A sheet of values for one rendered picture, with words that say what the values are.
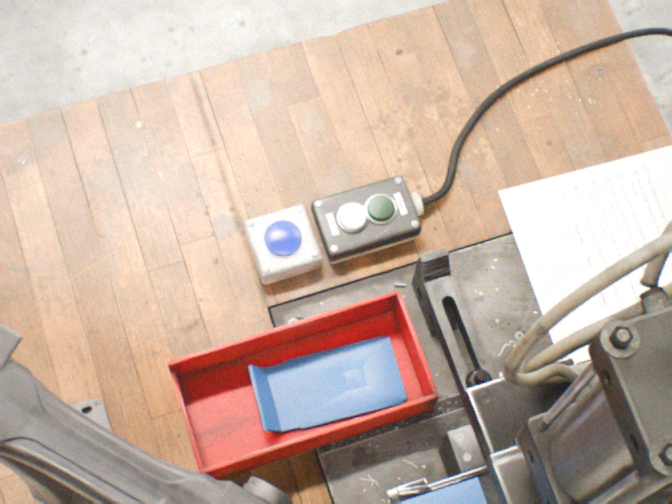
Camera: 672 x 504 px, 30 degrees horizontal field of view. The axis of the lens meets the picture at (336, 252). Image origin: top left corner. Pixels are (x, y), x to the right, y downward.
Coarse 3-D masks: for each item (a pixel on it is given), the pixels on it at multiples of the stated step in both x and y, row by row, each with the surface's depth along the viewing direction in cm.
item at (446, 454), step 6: (444, 438) 125; (444, 444) 125; (438, 450) 130; (444, 450) 126; (450, 450) 123; (444, 456) 127; (450, 456) 124; (444, 462) 128; (450, 462) 125; (450, 468) 126; (456, 468) 123; (450, 474) 127; (456, 474) 124
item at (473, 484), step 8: (472, 480) 120; (448, 488) 120; (456, 488) 120; (464, 488) 120; (472, 488) 120; (480, 488) 120; (424, 496) 119; (432, 496) 119; (440, 496) 119; (448, 496) 119; (456, 496) 119; (464, 496) 120; (472, 496) 120; (480, 496) 120
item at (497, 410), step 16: (496, 384) 108; (560, 384) 108; (464, 400) 110; (480, 400) 107; (496, 400) 107; (512, 400) 108; (528, 400) 108; (544, 400) 108; (480, 416) 107; (496, 416) 107; (512, 416) 107; (528, 416) 107; (480, 432) 107; (496, 432) 107; (512, 432) 107; (480, 448) 109; (496, 448) 106; (512, 448) 102; (496, 464) 101; (512, 464) 101; (496, 480) 102; (512, 480) 101; (528, 480) 101; (512, 496) 101; (528, 496) 101
